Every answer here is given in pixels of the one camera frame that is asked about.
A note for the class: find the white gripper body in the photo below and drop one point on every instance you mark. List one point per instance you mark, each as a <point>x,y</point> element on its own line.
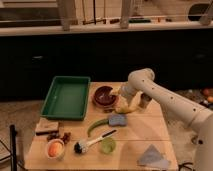
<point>126,91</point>

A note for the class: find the dark red bowl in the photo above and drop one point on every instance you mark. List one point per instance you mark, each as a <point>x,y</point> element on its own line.
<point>103,97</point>

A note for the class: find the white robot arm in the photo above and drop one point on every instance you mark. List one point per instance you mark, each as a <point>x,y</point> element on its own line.
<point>196,116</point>

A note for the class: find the green plastic tray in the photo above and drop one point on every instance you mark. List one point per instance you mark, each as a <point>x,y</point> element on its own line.
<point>67,98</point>

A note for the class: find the yellow banana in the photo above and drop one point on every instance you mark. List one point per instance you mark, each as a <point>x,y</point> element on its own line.
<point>123,108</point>

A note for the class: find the metal cup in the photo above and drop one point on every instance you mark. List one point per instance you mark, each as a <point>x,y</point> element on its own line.
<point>144,100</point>

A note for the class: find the blue sponge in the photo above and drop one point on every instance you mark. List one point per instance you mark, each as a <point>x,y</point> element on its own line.
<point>117,120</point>

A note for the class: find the green cup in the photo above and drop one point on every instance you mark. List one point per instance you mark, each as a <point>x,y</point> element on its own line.
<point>107,145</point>

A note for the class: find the white dish brush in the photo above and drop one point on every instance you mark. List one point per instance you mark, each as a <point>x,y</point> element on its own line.
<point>83,145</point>

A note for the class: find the grey cloth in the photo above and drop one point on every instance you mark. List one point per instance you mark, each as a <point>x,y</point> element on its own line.
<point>153,158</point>

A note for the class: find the wooden block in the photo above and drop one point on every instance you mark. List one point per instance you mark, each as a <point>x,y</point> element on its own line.
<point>46,127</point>

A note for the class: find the white bowl with orange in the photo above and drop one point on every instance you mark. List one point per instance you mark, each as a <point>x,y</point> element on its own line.
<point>55,149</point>

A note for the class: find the black stand pole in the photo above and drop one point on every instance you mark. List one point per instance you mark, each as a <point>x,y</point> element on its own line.
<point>13,148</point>

